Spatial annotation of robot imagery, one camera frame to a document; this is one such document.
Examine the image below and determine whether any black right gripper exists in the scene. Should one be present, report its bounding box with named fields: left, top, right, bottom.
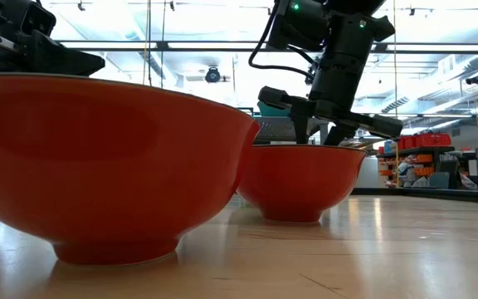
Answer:
left=257, top=52, right=405, bottom=147

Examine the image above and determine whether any red floral mini bowl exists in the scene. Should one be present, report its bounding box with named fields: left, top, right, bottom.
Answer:
left=236, top=143, right=368, bottom=224
left=0, top=72, right=261, bottom=267

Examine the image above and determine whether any teal floral mini bowl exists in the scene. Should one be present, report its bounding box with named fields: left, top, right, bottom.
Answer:
left=256, top=100, right=293, bottom=119

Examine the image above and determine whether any grey perforated metal shelf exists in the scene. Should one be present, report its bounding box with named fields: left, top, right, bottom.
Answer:
left=251, top=115, right=332, bottom=146

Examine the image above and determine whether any red storage bin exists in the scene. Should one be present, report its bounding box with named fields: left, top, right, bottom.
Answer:
left=397, top=132, right=453, bottom=150

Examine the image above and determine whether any black parts-bin cart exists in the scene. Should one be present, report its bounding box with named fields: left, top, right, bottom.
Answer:
left=376, top=145, right=458, bottom=190

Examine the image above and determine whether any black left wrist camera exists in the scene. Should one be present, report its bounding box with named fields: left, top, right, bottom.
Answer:
left=22, top=1, right=57, bottom=39

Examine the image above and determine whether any yellow power cord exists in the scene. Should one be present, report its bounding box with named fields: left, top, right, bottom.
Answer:
left=391, top=0, right=401, bottom=187

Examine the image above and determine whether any black hanging cable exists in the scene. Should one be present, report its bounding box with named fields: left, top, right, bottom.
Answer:
left=159, top=0, right=167, bottom=90

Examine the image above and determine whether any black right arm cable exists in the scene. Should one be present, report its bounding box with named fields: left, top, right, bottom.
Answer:
left=247, top=0, right=319, bottom=81

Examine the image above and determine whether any black aluminium station frame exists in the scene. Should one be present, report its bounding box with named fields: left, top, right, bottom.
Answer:
left=54, top=39, right=478, bottom=205

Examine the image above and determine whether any black overhead camera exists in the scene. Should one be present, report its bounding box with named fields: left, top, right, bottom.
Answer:
left=204, top=66, right=222, bottom=85

